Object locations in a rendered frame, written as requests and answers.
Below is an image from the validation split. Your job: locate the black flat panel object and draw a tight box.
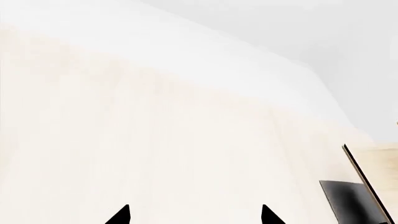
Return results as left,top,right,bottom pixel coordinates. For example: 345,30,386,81
319,143,396,224

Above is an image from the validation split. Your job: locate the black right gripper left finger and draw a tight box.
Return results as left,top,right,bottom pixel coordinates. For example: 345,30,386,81
104,203,131,224

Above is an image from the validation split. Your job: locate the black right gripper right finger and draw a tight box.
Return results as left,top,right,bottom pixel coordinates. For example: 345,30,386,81
261,203,287,224

